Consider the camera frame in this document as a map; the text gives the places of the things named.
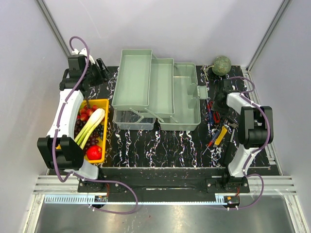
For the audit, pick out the right aluminium frame post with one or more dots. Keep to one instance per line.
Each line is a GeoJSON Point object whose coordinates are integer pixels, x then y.
{"type": "Point", "coordinates": [269, 32]}

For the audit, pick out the white green leek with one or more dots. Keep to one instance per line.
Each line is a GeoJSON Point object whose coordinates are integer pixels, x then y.
{"type": "Point", "coordinates": [93, 121]}

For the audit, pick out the left aluminium frame post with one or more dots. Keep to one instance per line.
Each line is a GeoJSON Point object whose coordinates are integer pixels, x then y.
{"type": "Point", "coordinates": [63, 44]}

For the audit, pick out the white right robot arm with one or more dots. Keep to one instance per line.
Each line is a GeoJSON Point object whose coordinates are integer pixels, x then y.
{"type": "Point", "coordinates": [255, 132]}

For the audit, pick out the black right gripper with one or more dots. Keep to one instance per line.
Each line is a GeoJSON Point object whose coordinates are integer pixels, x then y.
{"type": "Point", "coordinates": [223, 111]}

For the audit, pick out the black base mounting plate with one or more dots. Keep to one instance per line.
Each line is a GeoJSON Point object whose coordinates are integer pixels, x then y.
{"type": "Point", "coordinates": [176, 184]}

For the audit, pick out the white slotted cable duct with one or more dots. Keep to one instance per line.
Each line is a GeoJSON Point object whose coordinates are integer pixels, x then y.
{"type": "Point", "coordinates": [92, 199]}

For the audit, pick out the yellow utility knife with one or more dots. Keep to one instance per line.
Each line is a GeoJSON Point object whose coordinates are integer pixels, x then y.
{"type": "Point", "coordinates": [221, 136]}

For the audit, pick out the blue red screwdriver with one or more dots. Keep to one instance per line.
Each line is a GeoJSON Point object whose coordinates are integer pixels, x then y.
{"type": "Point", "coordinates": [209, 113]}

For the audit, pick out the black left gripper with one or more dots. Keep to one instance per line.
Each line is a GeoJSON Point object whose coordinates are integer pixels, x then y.
{"type": "Point", "coordinates": [106, 74]}

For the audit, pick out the translucent green tool box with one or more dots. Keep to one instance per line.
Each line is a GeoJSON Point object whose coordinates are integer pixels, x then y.
{"type": "Point", "coordinates": [150, 89]}

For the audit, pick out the red black utility tool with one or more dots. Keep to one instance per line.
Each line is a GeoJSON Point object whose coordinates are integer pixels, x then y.
{"type": "Point", "coordinates": [215, 114]}

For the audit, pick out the red apple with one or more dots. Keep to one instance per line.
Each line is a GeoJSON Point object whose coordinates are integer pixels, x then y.
{"type": "Point", "coordinates": [94, 153]}

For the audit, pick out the small red screwdriver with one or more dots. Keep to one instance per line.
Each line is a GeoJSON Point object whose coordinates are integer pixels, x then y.
{"type": "Point", "coordinates": [214, 137]}

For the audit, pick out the dark purple grapes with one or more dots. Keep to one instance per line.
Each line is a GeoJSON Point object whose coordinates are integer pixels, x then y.
{"type": "Point", "coordinates": [94, 138]}

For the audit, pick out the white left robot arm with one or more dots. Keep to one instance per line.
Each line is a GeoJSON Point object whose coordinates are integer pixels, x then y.
{"type": "Point", "coordinates": [58, 149]}

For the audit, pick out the aluminium frame post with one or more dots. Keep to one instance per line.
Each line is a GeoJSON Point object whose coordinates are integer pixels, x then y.
{"type": "Point", "coordinates": [63, 44]}
{"type": "Point", "coordinates": [269, 32]}

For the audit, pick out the green melon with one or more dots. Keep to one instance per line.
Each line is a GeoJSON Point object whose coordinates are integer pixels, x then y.
{"type": "Point", "coordinates": [221, 65]}

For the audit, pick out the yellow plastic bin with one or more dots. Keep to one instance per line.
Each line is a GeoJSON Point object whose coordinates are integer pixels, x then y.
{"type": "Point", "coordinates": [66, 117]}

